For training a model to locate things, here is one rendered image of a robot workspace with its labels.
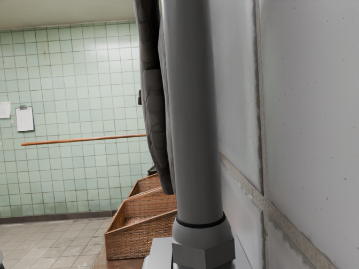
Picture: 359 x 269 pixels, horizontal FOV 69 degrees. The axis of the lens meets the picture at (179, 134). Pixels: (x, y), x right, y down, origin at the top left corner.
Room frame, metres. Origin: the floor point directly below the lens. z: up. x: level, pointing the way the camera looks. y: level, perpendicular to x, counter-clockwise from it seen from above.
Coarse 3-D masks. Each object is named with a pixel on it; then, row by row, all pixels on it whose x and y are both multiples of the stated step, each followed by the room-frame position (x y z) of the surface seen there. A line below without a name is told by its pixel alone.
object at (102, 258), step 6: (126, 246) 1.51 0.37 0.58; (102, 252) 1.45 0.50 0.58; (102, 258) 1.39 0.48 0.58; (132, 258) 1.37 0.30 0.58; (138, 258) 1.36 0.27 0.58; (96, 264) 1.34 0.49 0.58; (102, 264) 1.33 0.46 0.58; (108, 264) 1.33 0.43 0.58; (114, 264) 1.32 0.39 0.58; (120, 264) 1.32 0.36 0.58; (126, 264) 1.32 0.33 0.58; (132, 264) 1.31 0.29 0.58; (138, 264) 1.31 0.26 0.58
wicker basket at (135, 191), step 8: (152, 176) 2.49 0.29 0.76; (136, 184) 2.38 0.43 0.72; (144, 184) 2.50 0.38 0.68; (152, 184) 2.51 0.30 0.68; (160, 184) 2.50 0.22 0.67; (136, 192) 2.37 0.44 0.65; (144, 192) 1.96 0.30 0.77; (152, 208) 1.96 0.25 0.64; (160, 208) 1.96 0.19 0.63; (168, 208) 1.96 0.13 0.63
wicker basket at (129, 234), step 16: (160, 192) 1.91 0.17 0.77; (128, 208) 1.90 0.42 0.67; (144, 208) 1.91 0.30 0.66; (176, 208) 1.91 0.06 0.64; (112, 224) 1.52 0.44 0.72; (128, 224) 1.81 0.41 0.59; (144, 224) 1.37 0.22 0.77; (160, 224) 1.37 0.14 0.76; (112, 240) 1.50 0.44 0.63; (128, 240) 1.37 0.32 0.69; (144, 240) 1.55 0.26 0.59; (112, 256) 1.37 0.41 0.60; (128, 256) 1.37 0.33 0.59; (144, 256) 1.37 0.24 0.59
